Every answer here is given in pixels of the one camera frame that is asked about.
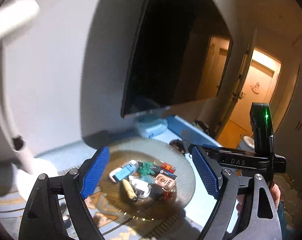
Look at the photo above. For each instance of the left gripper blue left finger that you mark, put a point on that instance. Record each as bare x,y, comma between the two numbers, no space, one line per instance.
92,170

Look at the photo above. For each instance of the red figurine toy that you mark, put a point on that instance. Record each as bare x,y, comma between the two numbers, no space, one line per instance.
159,193

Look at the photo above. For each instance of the green translucent toy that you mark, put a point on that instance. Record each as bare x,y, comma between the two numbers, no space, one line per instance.
145,173

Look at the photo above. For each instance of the white charger cube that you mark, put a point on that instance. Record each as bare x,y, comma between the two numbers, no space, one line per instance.
113,173

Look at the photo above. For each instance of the person's right hand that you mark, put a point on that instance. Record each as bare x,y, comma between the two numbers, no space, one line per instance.
276,194

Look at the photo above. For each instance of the blue toy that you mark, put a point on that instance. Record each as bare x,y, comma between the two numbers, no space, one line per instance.
127,170

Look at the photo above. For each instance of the amber ribbed glass bowl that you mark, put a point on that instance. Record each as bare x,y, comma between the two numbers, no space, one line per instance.
135,151

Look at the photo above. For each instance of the blue tissue pack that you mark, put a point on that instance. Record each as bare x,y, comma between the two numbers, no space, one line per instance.
151,129

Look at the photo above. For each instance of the black rectangular box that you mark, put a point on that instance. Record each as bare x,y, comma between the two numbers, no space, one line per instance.
155,168

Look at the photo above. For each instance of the small red packet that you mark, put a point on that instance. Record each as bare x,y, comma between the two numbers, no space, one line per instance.
168,167

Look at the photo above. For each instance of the black wall television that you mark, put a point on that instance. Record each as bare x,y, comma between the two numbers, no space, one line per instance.
179,55

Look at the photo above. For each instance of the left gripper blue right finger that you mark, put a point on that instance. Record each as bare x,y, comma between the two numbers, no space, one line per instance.
209,171

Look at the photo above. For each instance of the wooden door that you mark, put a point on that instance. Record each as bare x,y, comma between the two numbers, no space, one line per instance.
259,86

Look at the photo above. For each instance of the round clear lidded container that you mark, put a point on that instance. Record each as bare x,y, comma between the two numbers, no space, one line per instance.
141,188

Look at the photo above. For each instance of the pink cartoon card box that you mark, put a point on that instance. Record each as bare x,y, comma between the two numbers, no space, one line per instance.
165,182

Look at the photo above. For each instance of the white desk lamp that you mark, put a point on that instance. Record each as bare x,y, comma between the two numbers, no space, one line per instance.
16,16

